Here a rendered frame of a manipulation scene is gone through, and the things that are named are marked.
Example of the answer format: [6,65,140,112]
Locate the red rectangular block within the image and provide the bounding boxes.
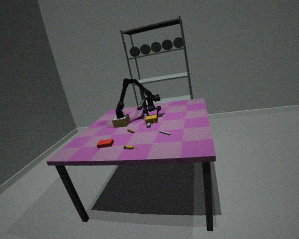
[97,139,114,148]

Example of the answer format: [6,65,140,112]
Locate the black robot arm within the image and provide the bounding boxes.
[116,78,161,119]

